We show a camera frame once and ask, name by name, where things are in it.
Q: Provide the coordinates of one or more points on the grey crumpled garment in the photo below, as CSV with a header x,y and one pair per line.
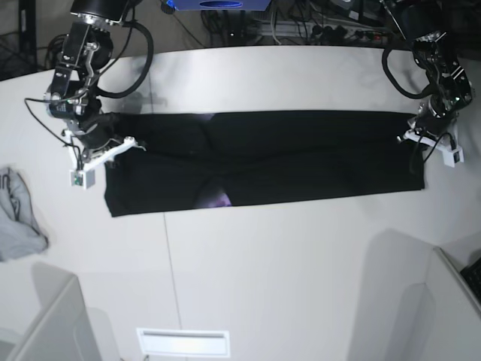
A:
x,y
20,233

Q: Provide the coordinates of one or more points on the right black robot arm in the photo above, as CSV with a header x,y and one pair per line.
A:
x,y
74,95

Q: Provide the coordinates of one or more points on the white power strip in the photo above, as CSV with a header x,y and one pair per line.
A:
x,y
336,34

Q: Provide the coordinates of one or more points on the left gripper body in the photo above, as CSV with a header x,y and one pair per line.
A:
x,y
433,118

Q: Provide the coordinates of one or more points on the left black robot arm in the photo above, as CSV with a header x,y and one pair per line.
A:
x,y
449,90

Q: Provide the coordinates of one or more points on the blue box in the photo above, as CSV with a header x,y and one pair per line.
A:
x,y
229,5

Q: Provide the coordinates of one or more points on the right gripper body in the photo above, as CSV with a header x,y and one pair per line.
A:
x,y
96,133

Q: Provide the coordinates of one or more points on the black keyboard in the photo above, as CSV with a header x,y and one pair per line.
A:
x,y
472,276

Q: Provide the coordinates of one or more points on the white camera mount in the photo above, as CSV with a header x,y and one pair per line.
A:
x,y
86,161
446,144

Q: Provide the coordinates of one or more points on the black T-shirt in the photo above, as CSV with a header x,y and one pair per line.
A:
x,y
192,161

